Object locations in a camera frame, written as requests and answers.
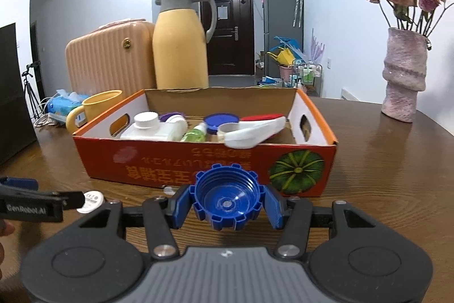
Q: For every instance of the white bottle with purple cap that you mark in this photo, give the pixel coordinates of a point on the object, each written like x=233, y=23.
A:
x=156, y=135

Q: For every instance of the white wall socket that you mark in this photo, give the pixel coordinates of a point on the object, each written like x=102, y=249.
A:
x=330, y=63

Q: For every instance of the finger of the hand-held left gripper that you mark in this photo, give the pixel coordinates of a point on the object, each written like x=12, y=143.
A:
x=21, y=183
x=71, y=200

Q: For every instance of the blue tissue pack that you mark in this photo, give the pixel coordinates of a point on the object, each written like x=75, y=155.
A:
x=62, y=104

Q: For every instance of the red white lint brush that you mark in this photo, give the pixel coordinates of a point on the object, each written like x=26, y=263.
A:
x=255, y=132

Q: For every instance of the metal storage cart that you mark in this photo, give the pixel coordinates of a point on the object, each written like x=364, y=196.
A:
x=308, y=75

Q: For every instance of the black tripod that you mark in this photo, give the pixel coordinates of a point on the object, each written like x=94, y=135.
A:
x=30, y=90

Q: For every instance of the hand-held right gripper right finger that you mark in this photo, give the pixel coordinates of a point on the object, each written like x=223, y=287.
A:
x=273, y=209

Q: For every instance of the pink bucket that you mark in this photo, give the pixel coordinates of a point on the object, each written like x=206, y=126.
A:
x=286, y=72

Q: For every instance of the yellow watering can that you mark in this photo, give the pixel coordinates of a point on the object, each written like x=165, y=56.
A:
x=285, y=56

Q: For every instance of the blue notched bottle cap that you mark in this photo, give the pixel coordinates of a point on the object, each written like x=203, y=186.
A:
x=227, y=196

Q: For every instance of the pink textured vase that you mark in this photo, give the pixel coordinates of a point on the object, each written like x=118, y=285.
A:
x=402, y=75

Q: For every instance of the white flat panel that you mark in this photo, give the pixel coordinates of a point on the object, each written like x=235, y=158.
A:
x=349, y=94

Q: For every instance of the dark entrance door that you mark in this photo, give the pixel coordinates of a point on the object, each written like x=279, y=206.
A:
x=234, y=51

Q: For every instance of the yellow thermos jug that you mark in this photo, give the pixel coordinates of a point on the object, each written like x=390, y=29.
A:
x=181, y=51

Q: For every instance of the blue white box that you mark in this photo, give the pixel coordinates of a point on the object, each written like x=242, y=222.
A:
x=271, y=81

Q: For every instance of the yellow mug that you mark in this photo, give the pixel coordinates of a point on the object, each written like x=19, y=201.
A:
x=99, y=104

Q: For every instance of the purple dried flower bunch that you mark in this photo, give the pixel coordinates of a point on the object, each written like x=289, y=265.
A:
x=316, y=47

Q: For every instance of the black paper bag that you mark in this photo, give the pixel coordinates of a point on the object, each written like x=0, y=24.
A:
x=14, y=93

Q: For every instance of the person's left hand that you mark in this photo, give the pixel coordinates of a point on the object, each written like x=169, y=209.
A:
x=5, y=228

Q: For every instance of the small white round cap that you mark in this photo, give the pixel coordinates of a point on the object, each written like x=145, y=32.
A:
x=91, y=202

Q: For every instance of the white door notice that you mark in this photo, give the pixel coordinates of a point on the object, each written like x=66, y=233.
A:
x=222, y=13

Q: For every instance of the blue round lid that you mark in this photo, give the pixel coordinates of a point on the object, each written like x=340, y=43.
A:
x=220, y=120

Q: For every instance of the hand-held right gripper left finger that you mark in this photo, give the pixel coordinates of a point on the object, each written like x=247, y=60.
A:
x=183, y=207

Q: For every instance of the grey refrigerator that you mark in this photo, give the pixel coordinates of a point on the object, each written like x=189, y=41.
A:
x=280, y=19

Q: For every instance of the hanging folded umbrellas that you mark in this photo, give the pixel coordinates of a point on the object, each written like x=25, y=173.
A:
x=298, y=4

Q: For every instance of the green spray bottle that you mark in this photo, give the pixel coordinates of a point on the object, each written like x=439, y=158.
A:
x=193, y=137

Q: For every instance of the blue folding rack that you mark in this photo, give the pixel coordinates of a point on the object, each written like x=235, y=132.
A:
x=287, y=40

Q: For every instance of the orange printed cardboard box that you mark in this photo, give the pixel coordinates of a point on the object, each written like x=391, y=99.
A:
x=149, y=164

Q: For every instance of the white power strip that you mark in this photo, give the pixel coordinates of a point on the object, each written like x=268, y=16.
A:
x=56, y=117

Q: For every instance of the peach ribbed suitcase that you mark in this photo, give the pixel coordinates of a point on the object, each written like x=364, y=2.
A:
x=106, y=61

